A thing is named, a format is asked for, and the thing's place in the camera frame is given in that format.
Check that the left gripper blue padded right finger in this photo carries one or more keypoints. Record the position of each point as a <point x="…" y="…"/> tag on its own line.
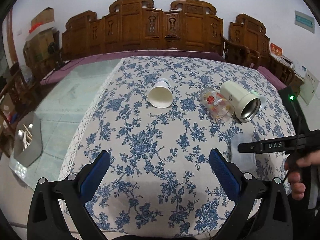
<point x="261" y="208"/>

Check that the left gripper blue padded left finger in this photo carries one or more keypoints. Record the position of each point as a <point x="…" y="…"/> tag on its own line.
<point x="45" y="219"/>

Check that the small white green cup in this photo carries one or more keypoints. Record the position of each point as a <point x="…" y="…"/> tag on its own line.
<point x="261" y="98"/>

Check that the cream steel thermos cup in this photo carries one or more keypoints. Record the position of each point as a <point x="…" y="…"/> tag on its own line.
<point x="246" y="105"/>

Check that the glass cup red flowers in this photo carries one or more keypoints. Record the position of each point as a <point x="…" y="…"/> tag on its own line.
<point x="216" y="105"/>

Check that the white paper cup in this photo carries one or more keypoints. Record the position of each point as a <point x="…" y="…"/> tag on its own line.
<point x="161" y="94"/>

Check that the person's right hand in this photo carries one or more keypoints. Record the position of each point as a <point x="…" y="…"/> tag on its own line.
<point x="295" y="178"/>

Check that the purple armchair cushion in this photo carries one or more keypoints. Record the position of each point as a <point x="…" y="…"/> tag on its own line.
<point x="271" y="78"/>

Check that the grey utensil holder box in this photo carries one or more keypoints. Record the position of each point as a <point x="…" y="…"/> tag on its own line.
<point x="26" y="152"/>

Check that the white device on table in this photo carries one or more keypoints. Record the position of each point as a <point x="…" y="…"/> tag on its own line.
<point x="301" y="71"/>

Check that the wooden side table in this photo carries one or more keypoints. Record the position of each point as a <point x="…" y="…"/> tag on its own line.
<point x="285" y="74"/>

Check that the wooden chopstick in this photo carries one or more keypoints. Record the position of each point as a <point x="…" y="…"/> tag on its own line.
<point x="27" y="133"/>

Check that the red gift box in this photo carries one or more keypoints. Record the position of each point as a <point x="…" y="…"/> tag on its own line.
<point x="276" y="50"/>

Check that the carved wooden armchair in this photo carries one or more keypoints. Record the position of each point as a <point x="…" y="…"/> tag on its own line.
<point x="250" y="32"/>

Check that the wooden chair at left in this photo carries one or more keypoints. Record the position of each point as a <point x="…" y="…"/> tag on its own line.
<point x="16" y="101"/>

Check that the large cardboard box stack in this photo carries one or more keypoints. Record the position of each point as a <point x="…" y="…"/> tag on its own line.
<point x="35" y="49"/>

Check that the black desk fan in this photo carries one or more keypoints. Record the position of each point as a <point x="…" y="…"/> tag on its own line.
<point x="54" y="52"/>

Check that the red plastic object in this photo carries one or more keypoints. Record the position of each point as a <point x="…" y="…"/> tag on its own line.
<point x="35" y="26"/>

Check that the cardboard box on top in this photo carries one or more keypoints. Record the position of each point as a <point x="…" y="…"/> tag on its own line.
<point x="45" y="16"/>

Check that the carved wooden sofa bench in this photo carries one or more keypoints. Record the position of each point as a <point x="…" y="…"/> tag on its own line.
<point x="136" y="25"/>

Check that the white wall cabinet panel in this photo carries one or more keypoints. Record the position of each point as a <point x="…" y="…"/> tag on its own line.
<point x="309" y="88"/>

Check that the wall electrical panel box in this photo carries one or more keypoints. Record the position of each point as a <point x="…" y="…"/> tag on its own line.
<point x="305" y="21"/>

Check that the wooden door frame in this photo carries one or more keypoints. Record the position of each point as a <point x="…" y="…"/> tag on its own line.
<point x="10" y="40"/>

